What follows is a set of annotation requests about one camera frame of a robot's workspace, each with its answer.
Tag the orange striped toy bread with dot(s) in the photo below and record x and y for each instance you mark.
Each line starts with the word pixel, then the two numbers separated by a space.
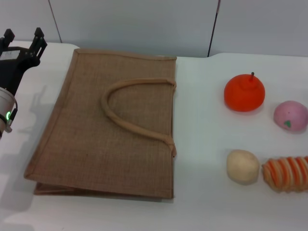
pixel 284 173

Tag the beige toy potato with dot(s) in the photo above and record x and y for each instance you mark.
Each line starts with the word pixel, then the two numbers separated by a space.
pixel 243 167

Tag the red-orange toy fruit with stem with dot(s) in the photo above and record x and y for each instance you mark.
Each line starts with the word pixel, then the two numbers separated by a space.
pixel 240 96

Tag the brown jute handbag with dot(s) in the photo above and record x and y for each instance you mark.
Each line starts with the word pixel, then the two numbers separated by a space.
pixel 96 144

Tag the pink toy peach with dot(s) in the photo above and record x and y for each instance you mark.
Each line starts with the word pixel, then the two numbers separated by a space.
pixel 291 115

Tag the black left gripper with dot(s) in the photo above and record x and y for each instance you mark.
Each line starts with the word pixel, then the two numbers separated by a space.
pixel 14 67

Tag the thin dark vertical pole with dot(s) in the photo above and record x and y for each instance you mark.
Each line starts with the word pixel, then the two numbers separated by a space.
pixel 212 38

